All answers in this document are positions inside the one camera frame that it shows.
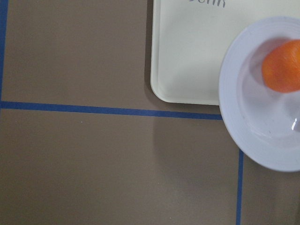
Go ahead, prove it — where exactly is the white round plate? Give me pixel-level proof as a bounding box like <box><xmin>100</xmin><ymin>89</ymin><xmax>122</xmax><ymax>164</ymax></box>
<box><xmin>218</xmin><ymin>16</ymin><xmax>300</xmax><ymax>172</ymax></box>

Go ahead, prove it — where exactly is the orange fruit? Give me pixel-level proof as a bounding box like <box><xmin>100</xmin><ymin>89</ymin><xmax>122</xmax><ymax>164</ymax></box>
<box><xmin>262</xmin><ymin>39</ymin><xmax>300</xmax><ymax>93</ymax></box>

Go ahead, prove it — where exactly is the cream bear tray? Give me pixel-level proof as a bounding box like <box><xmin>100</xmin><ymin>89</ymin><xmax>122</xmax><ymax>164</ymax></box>
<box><xmin>150</xmin><ymin>0</ymin><xmax>300</xmax><ymax>105</ymax></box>

